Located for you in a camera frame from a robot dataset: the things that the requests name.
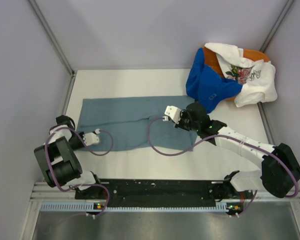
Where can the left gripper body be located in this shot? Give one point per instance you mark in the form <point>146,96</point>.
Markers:
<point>75,142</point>

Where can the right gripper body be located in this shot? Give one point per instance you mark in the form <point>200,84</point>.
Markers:
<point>184,122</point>

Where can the grey-blue t shirt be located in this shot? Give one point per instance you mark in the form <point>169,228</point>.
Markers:
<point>131,122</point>

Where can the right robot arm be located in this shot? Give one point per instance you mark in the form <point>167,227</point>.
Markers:
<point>278,170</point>

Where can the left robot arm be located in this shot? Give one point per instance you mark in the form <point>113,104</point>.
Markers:
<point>59,152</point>

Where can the royal blue t shirt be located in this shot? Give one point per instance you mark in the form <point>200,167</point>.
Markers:
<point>206,86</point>

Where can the orange basket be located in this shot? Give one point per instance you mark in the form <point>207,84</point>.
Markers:
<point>255,56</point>

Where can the white printed t shirt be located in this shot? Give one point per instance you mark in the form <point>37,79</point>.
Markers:
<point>250,75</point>

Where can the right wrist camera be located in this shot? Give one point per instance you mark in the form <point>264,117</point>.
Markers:
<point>172,113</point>

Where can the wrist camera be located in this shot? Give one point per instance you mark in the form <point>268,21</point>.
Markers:
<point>92,138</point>
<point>172,113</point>

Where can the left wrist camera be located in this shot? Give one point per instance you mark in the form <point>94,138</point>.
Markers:
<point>92,138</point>

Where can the aluminium frame profile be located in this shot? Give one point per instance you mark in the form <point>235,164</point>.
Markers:
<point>41,192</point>

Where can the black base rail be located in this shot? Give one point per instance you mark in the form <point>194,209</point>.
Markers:
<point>147,193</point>

